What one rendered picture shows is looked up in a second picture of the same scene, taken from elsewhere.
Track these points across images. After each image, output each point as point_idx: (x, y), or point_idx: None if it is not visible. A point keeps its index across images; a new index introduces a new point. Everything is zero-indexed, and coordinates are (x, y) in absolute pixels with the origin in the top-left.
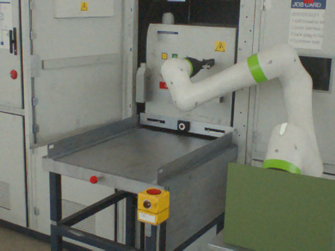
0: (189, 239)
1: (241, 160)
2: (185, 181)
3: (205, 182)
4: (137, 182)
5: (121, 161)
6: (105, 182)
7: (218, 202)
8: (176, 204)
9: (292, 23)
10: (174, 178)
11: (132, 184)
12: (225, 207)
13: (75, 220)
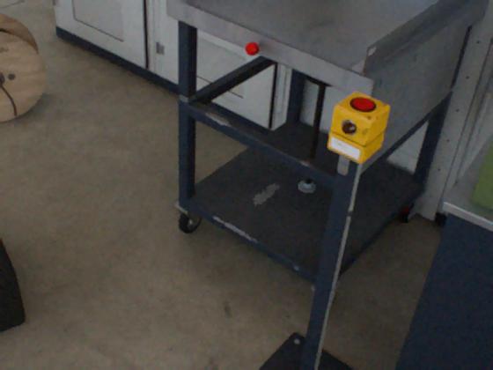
0: (393, 145)
1: (492, 19)
2: (407, 64)
3: (432, 58)
4: (327, 64)
5: (298, 13)
6: (271, 54)
7: (443, 84)
8: (386, 100)
9: None
10: (390, 62)
11: (318, 65)
12: (489, 149)
13: (217, 93)
